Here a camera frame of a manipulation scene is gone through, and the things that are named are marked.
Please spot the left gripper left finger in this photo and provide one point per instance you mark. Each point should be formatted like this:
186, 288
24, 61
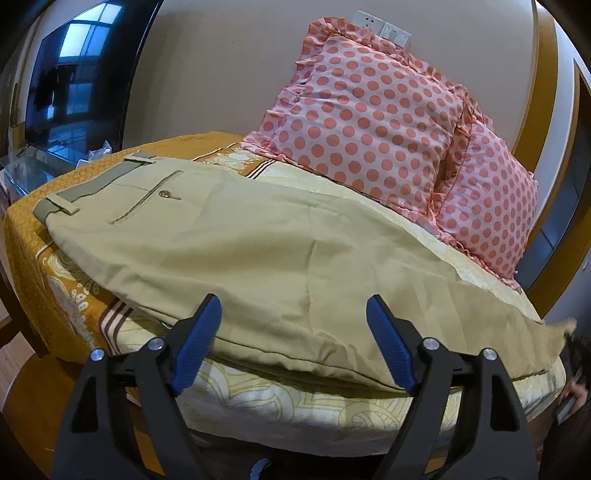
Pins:
96, 438

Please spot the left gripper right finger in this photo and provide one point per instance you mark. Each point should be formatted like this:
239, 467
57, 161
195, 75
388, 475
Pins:
491, 438

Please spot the khaki beige pants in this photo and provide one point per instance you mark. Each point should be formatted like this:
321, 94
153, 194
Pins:
294, 270

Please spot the right human hand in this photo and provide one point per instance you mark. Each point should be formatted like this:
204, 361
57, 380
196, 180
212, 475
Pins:
577, 391

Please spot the wooden chair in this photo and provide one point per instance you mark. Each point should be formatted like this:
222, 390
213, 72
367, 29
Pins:
36, 400

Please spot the right pink polka-dot pillow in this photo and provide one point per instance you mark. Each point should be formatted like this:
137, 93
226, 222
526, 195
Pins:
485, 201

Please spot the pink polka-dot pillow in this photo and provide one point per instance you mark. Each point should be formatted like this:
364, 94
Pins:
366, 114
485, 201

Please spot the wooden framed door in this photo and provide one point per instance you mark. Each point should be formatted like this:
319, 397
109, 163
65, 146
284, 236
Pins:
554, 143

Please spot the black television screen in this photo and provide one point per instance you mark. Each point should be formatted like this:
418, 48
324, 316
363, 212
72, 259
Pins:
72, 94

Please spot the left pink polka-dot pillow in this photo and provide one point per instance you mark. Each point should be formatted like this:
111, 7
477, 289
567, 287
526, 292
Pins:
366, 114

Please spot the white wall socket panel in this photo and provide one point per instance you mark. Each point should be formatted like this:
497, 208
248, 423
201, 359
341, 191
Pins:
383, 28

